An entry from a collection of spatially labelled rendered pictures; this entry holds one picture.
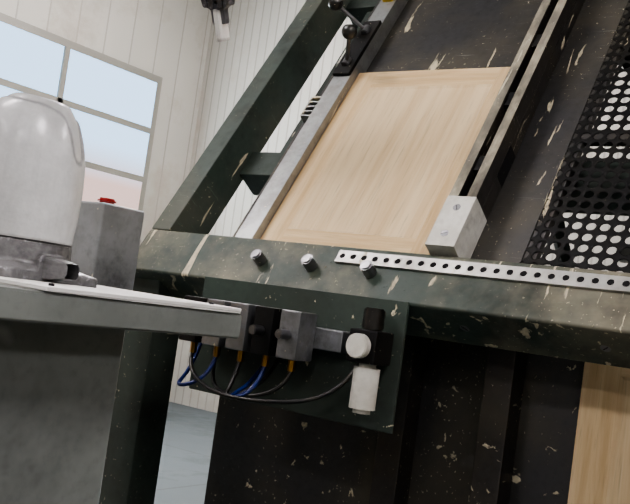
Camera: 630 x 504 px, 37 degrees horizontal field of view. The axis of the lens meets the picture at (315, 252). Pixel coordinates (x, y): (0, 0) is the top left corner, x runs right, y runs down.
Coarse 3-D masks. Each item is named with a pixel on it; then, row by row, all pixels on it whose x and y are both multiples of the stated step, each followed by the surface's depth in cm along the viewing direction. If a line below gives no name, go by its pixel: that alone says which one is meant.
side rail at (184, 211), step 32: (320, 0) 256; (288, 32) 252; (320, 32) 256; (288, 64) 246; (256, 96) 237; (288, 96) 247; (224, 128) 233; (256, 128) 237; (224, 160) 228; (192, 192) 221; (224, 192) 229; (160, 224) 218; (192, 224) 221
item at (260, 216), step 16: (400, 0) 243; (384, 16) 238; (384, 32) 238; (368, 48) 233; (368, 64) 233; (336, 80) 228; (352, 80) 228; (336, 96) 224; (320, 112) 222; (304, 128) 220; (320, 128) 219; (304, 144) 216; (288, 160) 215; (304, 160) 215; (272, 176) 213; (288, 176) 211; (272, 192) 209; (256, 208) 208; (272, 208) 206; (256, 224) 204
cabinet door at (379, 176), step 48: (384, 96) 220; (432, 96) 212; (480, 96) 205; (336, 144) 215; (384, 144) 208; (432, 144) 201; (288, 192) 210; (336, 192) 204; (384, 192) 197; (432, 192) 191; (288, 240) 199; (336, 240) 193; (384, 240) 187
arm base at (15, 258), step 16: (0, 240) 133; (16, 240) 133; (0, 256) 133; (16, 256) 133; (32, 256) 134; (48, 256) 135; (64, 256) 139; (0, 272) 129; (16, 272) 130; (32, 272) 133; (48, 272) 134; (64, 272) 132
